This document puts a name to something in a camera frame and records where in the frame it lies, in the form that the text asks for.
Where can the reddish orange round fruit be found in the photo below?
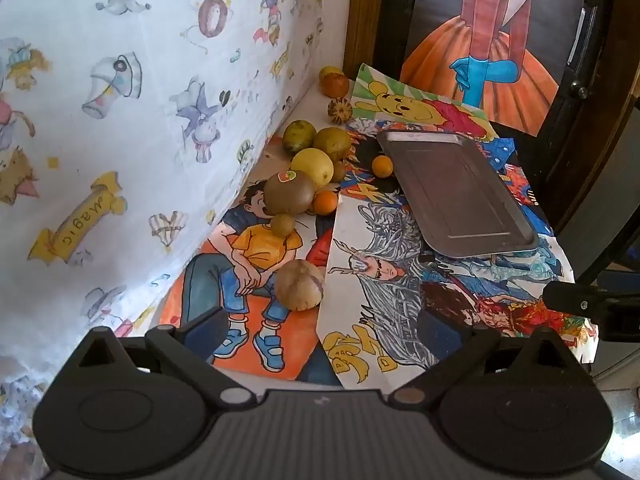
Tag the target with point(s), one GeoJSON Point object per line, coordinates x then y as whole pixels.
{"type": "Point", "coordinates": [334, 86]}

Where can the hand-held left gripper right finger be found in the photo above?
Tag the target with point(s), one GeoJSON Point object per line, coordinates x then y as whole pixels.
{"type": "Point", "coordinates": [482, 342]}

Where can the cream dark striped melon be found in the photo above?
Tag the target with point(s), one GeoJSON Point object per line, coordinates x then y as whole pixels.
{"type": "Point", "coordinates": [340, 110]}

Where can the small orange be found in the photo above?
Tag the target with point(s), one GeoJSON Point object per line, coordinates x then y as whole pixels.
{"type": "Point", "coordinates": [382, 166]}
{"type": "Point", "coordinates": [326, 202]}

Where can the metal door knob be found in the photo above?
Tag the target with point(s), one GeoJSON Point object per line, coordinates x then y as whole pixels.
{"type": "Point", "coordinates": [580, 90]}

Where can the orange dress woman poster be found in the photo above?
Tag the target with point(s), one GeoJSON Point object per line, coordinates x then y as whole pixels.
{"type": "Point", "coordinates": [500, 35]}

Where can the grey haired warrior drawing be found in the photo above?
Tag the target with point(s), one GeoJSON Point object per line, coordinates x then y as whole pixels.
{"type": "Point", "coordinates": [400, 300]}

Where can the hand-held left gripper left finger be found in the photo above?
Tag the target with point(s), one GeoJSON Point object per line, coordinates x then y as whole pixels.
{"type": "Point", "coordinates": [200, 335]}

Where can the green yellow round melon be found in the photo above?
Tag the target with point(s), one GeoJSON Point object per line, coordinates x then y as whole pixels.
{"type": "Point", "coordinates": [299, 136]}

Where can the bright yellow round fruit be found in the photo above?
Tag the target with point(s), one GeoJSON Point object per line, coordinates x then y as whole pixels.
{"type": "Point", "coordinates": [312, 167]}

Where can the white cartoon printed cloth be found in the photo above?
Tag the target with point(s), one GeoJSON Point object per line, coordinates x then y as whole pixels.
{"type": "Point", "coordinates": [125, 110]}

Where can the brown wooden door frame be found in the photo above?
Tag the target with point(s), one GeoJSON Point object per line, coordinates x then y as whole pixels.
{"type": "Point", "coordinates": [362, 10]}

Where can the large olive yellow fruit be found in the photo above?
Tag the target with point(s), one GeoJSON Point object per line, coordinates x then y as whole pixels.
{"type": "Point", "coordinates": [332, 142]}

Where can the yellow bear drawing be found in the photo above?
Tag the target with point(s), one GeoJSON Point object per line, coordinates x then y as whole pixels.
{"type": "Point", "coordinates": [400, 105]}

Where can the metal tray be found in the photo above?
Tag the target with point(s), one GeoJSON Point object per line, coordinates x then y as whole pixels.
{"type": "Point", "coordinates": [460, 190]}

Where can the cartoon boys drawing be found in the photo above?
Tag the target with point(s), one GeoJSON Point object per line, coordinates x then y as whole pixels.
{"type": "Point", "coordinates": [250, 270]}

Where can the small yellow round fruit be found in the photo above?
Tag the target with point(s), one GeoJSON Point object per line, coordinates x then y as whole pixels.
{"type": "Point", "coordinates": [327, 70]}

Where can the tan purple streaked fruit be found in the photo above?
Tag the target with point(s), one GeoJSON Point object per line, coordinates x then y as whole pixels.
{"type": "Point", "coordinates": [299, 285]}

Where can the large kiwi with sticker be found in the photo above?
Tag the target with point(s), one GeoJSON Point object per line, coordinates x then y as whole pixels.
{"type": "Point", "coordinates": [289, 194]}

